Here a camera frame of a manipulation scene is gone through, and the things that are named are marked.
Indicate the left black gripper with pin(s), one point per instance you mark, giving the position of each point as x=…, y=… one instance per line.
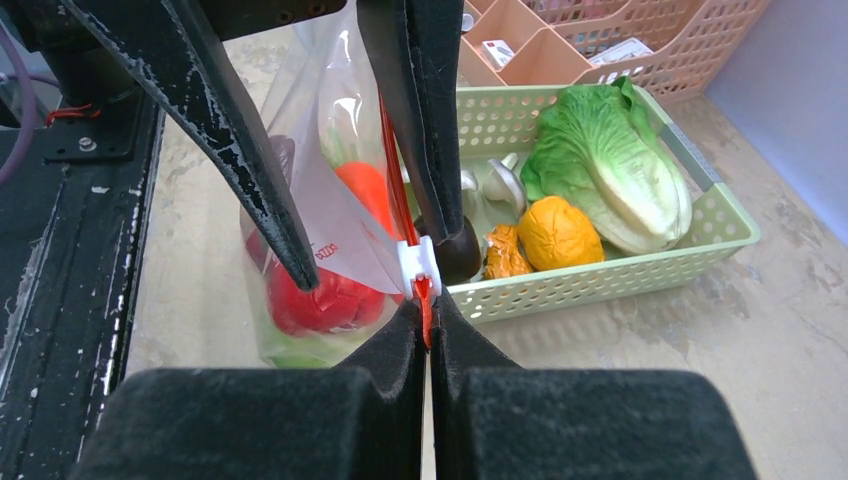
x=174, y=50

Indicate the light green plastic basket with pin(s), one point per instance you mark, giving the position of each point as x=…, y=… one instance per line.
x=497, y=121

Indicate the fake green cabbage head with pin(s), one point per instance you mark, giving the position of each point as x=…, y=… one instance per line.
x=315, y=350

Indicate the pink plastic file organizer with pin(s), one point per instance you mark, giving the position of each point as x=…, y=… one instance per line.
x=553, y=41

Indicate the fake purple onion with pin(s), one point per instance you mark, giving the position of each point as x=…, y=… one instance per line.
x=285, y=148

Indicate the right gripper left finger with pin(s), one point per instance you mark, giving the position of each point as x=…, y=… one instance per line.
x=361, y=419

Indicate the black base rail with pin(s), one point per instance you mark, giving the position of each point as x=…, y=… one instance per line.
x=73, y=227

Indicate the fake dark purple plum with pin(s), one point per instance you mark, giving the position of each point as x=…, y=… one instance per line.
x=459, y=257

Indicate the clear zip top bag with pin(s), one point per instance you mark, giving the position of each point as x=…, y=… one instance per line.
x=326, y=79

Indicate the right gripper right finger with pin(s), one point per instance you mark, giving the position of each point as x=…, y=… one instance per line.
x=494, y=419

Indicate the fake white garlic bulb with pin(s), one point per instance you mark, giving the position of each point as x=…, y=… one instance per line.
x=502, y=184

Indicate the white staples box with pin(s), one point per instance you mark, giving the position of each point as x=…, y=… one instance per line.
x=497, y=52

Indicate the white packaged item card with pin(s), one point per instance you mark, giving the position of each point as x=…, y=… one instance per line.
x=625, y=50

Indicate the fake yellow lemon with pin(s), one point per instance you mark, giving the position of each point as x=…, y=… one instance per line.
x=554, y=234

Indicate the fake napa cabbage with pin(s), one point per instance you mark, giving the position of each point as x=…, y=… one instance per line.
x=597, y=149

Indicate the fake orange ginger root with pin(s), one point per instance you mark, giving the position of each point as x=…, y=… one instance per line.
x=504, y=257

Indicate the fake orange carrot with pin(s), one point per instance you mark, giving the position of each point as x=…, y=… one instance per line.
x=361, y=165

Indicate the fake red bell pepper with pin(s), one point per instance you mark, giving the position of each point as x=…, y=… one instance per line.
x=338, y=304

